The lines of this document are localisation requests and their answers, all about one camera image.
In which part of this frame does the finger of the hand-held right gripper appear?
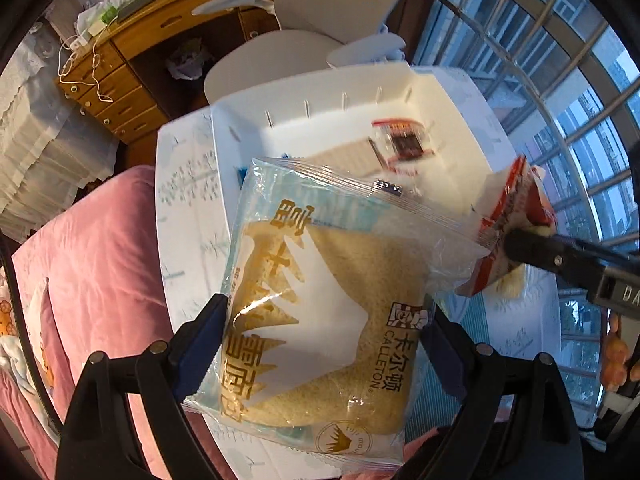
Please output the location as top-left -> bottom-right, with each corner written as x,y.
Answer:
502,227 -> 608,286

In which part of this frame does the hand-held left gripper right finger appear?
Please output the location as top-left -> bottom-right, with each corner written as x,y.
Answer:
400,305 -> 586,480

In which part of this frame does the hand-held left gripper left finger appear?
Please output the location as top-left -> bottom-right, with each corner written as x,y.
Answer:
57,292 -> 231,480

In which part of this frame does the red white cartoon snack packet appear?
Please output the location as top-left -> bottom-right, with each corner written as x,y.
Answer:
457,155 -> 558,296

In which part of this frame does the white bread packet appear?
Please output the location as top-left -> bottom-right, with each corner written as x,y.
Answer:
182,156 -> 493,476

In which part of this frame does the red-edged brownie packet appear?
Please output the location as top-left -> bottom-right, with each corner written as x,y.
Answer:
369,117 -> 438,171

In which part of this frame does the white plastic bin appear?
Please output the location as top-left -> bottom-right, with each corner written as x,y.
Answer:
210,62 -> 508,241

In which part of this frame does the person's right hand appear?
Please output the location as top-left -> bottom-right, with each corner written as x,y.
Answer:
600,310 -> 635,392

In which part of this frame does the metal window grille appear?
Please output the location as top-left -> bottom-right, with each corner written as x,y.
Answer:
400,0 -> 640,411

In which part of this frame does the pink blanket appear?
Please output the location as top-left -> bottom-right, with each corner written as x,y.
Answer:
0,165 -> 236,480

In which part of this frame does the white lace cover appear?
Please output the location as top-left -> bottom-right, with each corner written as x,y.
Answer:
0,15 -> 121,241

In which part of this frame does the dark crumpled bag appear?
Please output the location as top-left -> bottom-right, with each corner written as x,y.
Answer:
165,37 -> 211,81

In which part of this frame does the wooden desk with drawers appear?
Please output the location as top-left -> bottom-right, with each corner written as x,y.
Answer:
55,0 -> 281,143

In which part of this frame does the green white box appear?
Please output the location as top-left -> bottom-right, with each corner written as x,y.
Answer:
75,0 -> 123,38

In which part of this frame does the black keyboard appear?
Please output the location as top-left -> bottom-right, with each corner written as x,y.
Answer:
117,0 -> 196,23

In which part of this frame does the white cable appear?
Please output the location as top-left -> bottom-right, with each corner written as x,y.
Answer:
56,35 -> 113,103

